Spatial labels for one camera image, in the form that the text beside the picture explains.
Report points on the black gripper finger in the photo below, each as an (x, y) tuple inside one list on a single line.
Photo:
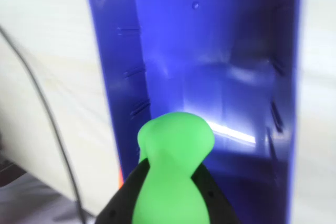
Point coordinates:
[(123, 197), (218, 203)]

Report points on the green rubber duck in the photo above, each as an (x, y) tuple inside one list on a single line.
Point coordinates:
[(170, 169)]

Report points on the blue plastic box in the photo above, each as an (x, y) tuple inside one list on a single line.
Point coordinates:
[(197, 64)]

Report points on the orange tape border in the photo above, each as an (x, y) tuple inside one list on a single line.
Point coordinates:
[(120, 179)]

